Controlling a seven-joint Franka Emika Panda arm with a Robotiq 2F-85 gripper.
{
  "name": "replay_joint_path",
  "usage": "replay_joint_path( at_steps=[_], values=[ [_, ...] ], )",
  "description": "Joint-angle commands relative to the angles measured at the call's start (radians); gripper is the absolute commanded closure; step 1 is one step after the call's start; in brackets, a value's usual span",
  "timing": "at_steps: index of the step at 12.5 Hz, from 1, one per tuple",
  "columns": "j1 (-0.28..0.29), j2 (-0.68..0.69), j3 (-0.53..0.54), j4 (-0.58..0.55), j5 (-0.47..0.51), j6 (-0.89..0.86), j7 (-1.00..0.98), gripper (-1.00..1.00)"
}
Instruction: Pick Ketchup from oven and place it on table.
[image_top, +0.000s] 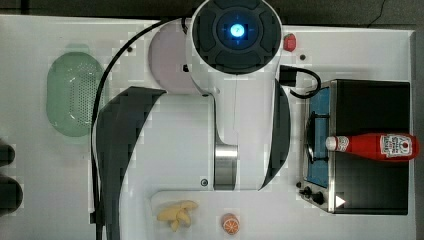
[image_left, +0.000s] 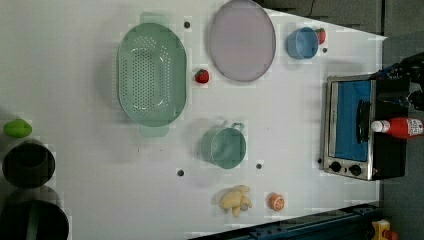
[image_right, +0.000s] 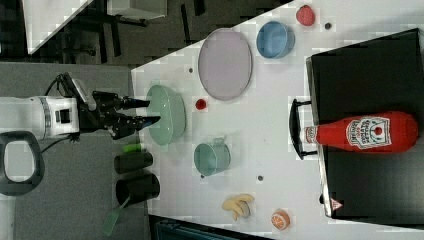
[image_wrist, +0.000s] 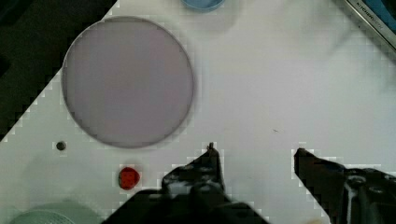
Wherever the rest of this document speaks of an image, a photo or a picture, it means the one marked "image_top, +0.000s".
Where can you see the green perforated colander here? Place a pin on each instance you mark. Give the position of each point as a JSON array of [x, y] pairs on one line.
[[72, 84]]

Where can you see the black cup upper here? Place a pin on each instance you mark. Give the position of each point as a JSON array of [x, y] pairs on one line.
[[7, 154]]

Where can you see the red strawberry near bowl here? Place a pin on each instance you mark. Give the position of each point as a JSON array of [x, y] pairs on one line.
[[289, 42]]

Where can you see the black toaster oven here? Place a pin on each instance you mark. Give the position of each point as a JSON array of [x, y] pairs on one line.
[[341, 183]]

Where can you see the red ketchup bottle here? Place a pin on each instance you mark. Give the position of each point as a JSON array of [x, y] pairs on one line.
[[389, 147]]

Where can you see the orange half toy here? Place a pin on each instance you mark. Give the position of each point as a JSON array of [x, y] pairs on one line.
[[230, 224]]

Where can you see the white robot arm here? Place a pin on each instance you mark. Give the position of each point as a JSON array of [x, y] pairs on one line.
[[231, 133]]

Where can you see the lilac round plate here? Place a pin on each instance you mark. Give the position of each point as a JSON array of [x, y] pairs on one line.
[[167, 60]]

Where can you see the peeled toy banana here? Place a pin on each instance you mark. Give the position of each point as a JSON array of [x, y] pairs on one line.
[[177, 214]]

